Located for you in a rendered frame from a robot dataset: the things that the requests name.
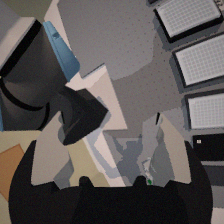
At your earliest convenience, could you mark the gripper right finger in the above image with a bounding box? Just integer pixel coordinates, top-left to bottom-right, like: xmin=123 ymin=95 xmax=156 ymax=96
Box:
xmin=149 ymin=112 xmax=213 ymax=224

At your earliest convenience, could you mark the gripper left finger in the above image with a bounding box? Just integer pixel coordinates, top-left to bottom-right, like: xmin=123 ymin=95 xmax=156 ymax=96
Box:
xmin=8 ymin=111 xmax=74 ymax=224

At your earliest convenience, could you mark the white operator button panel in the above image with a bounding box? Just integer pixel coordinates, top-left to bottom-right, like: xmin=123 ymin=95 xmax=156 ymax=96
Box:
xmin=143 ymin=157 xmax=153 ymax=185

